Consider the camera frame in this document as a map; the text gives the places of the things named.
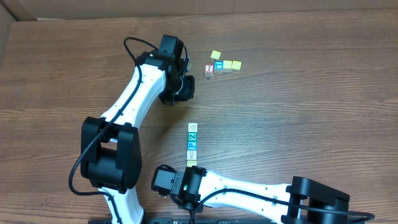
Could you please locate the yellow block row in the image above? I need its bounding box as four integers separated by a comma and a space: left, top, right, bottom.
223, 60, 233, 73
231, 60, 242, 73

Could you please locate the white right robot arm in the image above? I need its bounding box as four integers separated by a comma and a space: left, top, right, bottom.
175, 166, 350, 223

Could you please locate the white W letter block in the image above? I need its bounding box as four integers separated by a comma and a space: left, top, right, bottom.
188, 123, 198, 133

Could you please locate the yellow block at top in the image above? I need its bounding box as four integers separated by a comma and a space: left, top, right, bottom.
210, 50, 221, 62

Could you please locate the red I letter block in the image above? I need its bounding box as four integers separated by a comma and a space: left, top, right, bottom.
204, 65, 214, 77

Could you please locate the blue picture block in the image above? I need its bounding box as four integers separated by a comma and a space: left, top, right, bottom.
214, 61, 223, 73

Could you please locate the yellow block middle row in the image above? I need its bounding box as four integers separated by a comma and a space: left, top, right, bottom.
223, 60, 233, 73

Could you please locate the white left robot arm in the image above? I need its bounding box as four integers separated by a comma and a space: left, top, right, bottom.
71, 49, 195, 223

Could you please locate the blue P letter block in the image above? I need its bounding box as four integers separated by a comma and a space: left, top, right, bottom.
187, 141, 197, 151

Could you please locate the white ice cream block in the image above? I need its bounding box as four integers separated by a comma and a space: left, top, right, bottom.
187, 151, 197, 161

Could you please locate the green Z letter block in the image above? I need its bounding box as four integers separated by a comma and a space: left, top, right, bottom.
188, 132, 198, 142

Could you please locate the yellow block right row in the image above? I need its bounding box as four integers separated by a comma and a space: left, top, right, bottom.
231, 60, 242, 73

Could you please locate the yellow K letter block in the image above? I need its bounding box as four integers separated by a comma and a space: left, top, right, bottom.
187, 160, 197, 167

